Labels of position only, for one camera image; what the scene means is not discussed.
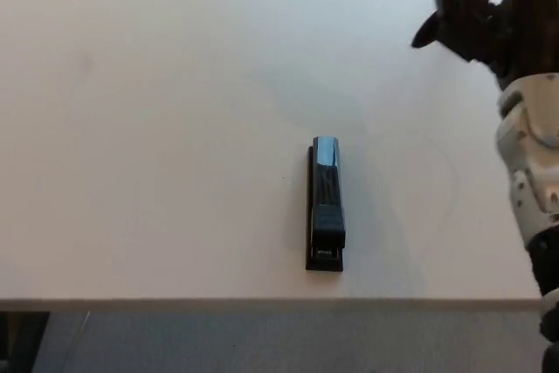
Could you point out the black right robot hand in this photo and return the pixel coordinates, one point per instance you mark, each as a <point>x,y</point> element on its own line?
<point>489,19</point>

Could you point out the black desk stapler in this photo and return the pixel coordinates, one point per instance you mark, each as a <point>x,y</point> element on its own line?
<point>326,185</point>

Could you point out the dark table leg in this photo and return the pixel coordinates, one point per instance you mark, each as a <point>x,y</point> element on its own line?
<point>22,342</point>

